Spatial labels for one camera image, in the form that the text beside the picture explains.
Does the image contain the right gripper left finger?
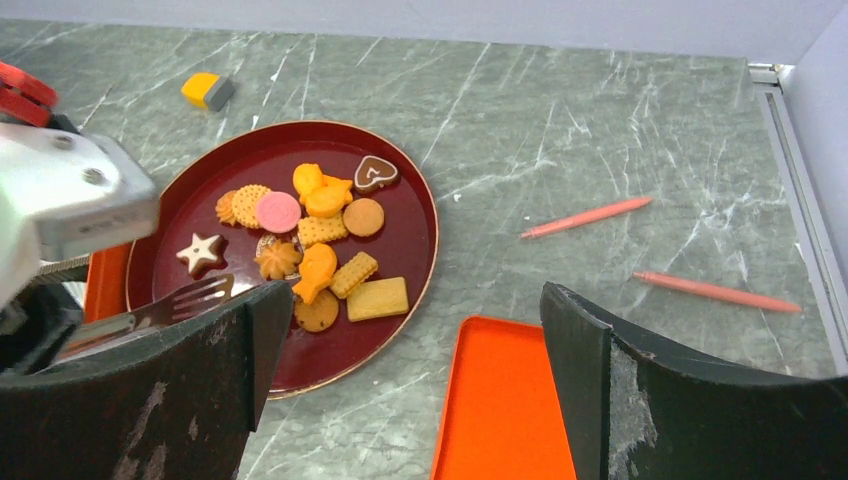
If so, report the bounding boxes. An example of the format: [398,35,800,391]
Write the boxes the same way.
[1,281,294,479]

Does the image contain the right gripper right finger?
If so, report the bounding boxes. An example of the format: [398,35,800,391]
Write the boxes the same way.
[539,283,847,479]

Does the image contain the metal tongs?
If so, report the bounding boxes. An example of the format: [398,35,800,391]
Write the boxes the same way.
[57,274,234,361]

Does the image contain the orange tray lid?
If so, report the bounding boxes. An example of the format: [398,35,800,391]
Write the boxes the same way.
[431,316,576,480]

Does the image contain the orange compartment box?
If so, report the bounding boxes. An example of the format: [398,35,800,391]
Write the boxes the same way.
[83,243,132,324]

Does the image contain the orange swirl cookie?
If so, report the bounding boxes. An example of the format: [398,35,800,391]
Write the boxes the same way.
[215,190,239,226]

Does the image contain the orange round cookie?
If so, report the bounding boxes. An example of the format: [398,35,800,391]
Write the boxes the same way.
[231,184,272,229]

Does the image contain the orange chopstick lower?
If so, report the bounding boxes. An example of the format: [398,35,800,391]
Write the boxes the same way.
[632,271,803,313]

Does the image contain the orange chopstick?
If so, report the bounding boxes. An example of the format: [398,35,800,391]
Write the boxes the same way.
[521,197,653,239]
[632,271,803,313]

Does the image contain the white star cookie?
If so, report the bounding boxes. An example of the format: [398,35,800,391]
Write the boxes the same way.
[175,233,228,279]

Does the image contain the chocolate chip round cookie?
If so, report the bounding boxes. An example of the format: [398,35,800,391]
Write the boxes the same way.
[294,290,339,333]

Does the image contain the orange fish cookie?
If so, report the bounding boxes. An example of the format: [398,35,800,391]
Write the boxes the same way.
[292,243,338,305]

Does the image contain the orange chopstick upper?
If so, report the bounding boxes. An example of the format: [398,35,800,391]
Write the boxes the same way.
[521,197,653,239]

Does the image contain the pink round cookie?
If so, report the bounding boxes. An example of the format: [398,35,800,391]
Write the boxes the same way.
[256,191,302,234]

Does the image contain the square cracker cookie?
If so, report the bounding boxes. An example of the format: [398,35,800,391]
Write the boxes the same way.
[297,213,349,249]

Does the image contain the yellow rectangular cookie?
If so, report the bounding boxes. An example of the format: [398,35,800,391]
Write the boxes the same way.
[346,277,410,322]

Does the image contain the ridged rectangular cookie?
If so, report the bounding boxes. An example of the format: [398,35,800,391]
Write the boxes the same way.
[329,251,379,299]

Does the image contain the dark red round plate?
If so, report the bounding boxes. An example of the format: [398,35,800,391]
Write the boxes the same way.
[124,120,439,399]

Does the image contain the plain round tan cookie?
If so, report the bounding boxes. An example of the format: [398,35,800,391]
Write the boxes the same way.
[342,198,385,237]

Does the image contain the heart outline cookie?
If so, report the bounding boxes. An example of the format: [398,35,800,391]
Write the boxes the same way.
[353,155,400,195]

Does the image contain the yellow cube block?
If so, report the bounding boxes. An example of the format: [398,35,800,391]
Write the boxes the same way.
[181,72,236,112]

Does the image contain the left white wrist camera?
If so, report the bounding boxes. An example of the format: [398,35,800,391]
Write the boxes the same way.
[0,60,162,313]

